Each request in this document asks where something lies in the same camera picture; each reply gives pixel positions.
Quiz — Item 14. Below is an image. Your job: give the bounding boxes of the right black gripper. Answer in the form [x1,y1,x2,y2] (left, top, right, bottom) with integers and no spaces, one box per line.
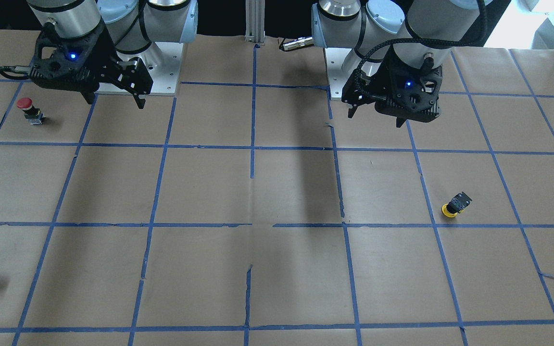
[31,20,152,110]

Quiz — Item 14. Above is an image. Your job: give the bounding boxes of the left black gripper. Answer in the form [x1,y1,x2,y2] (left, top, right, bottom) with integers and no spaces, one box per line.
[341,48,442,128]

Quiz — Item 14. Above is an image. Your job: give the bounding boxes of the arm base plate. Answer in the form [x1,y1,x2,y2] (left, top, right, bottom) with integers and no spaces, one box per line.
[324,48,361,101]
[117,42,186,96]

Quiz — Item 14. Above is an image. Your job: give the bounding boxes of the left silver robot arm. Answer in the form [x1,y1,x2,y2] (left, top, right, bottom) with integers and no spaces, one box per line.
[311,0,489,127]

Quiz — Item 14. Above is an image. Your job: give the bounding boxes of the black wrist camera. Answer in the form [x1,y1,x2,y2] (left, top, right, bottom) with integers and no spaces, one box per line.
[375,66,443,123]
[28,28,99,93]

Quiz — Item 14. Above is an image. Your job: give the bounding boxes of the red push button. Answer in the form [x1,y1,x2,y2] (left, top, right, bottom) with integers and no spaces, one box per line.
[16,97,44,125]

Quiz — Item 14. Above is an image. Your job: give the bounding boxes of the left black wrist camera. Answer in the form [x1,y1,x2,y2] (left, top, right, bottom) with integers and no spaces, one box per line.
[375,66,443,123]

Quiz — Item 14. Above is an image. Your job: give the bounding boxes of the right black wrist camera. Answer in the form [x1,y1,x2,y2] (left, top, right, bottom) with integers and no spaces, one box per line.
[28,28,99,93]

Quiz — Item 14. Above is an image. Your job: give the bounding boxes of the silver cable connector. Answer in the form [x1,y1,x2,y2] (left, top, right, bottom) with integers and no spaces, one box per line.
[278,37,314,52]

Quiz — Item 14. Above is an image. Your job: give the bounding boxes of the aluminium frame post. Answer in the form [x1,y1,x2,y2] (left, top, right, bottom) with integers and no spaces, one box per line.
[245,0,265,45]

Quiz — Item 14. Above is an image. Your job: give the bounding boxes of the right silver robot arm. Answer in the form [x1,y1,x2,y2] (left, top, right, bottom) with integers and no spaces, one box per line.
[22,0,199,108]

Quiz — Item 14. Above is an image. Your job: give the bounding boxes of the black braided camera cable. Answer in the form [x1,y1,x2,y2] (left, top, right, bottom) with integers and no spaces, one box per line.
[354,0,494,97]

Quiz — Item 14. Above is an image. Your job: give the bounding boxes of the yellow push button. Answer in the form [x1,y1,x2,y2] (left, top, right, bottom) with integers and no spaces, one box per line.
[441,191,472,218]

